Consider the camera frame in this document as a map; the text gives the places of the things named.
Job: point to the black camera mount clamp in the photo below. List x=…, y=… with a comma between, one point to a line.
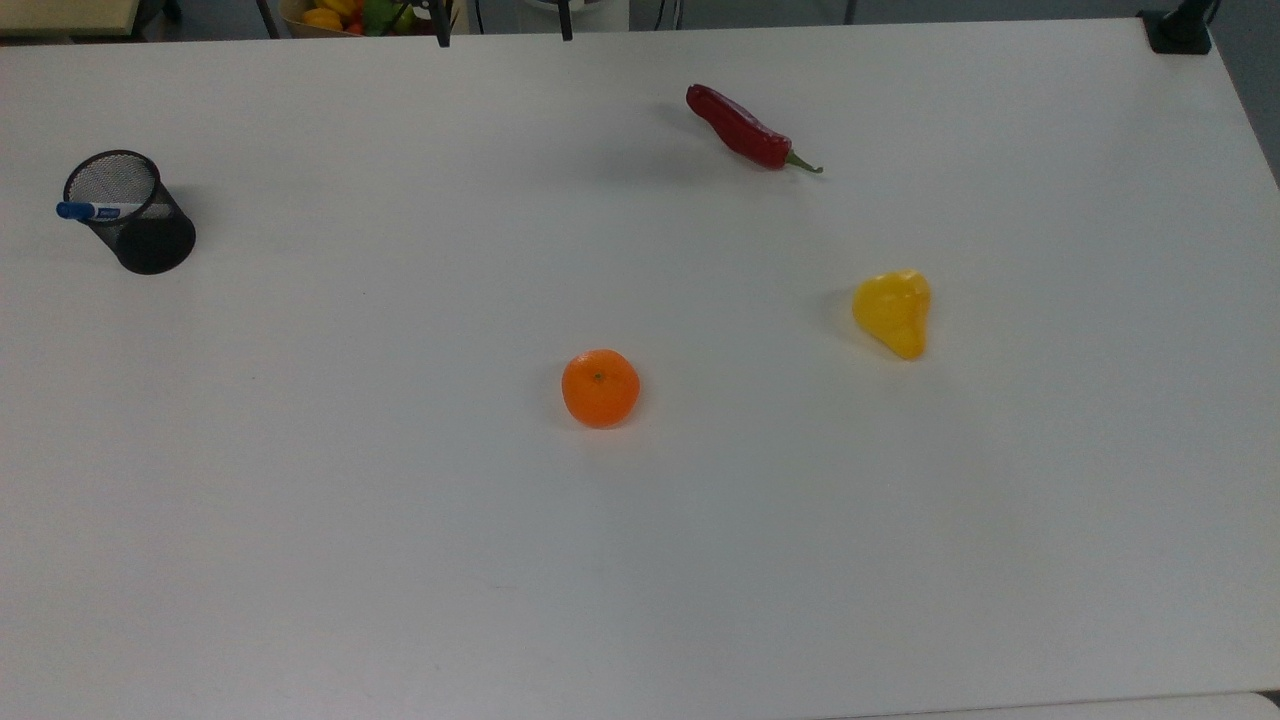
x=1178, y=30

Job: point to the white marker pen blue cap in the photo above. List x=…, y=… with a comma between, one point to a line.
x=98, y=211

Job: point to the basket of toy fruit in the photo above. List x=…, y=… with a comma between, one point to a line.
x=345, y=16

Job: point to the beige side table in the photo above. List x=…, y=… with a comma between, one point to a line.
x=65, y=14

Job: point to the red chili pepper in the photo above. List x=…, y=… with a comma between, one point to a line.
x=738, y=128

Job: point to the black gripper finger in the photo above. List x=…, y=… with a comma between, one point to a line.
x=566, y=22

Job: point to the black mesh pen cup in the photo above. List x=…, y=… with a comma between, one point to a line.
x=148, y=232

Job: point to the orange tangerine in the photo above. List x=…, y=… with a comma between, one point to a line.
x=600, y=388

